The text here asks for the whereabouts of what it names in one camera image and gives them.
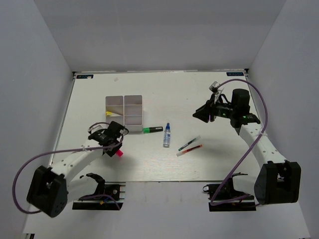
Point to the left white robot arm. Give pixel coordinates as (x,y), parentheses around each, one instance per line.
(53,187)

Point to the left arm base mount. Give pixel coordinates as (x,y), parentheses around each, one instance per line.
(111,199)

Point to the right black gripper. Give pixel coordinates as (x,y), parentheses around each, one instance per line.
(204,112)

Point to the blue cap spray bottle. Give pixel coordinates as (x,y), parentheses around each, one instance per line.
(167,136)

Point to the green ink pen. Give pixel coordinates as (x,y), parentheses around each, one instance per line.
(188,143)

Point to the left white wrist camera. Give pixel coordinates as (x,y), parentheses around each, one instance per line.
(98,127)

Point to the white organizer tray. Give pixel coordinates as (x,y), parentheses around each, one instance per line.
(115,104)
(133,113)

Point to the yellow cap pen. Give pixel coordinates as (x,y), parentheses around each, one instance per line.
(112,114)

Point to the pink highlighter marker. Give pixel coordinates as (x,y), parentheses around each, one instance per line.
(119,153)

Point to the blue corner sticker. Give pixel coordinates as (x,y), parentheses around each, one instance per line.
(89,76)
(234,74)

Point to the red ink pen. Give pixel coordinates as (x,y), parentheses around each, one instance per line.
(189,150)

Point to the left blue corner sticker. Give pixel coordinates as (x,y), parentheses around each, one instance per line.
(89,76)

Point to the green highlighter marker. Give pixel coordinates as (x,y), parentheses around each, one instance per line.
(152,129)

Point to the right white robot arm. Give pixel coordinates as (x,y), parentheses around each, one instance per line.
(278,181)

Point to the left white organizer tray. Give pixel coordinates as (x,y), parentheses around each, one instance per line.
(115,104)

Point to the right blue corner sticker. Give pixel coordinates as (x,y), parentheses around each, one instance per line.
(234,74)

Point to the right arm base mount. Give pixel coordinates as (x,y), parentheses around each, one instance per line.
(236,195)

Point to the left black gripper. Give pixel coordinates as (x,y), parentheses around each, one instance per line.
(111,153)

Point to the right white organizer tray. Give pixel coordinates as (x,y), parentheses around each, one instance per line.
(133,113)

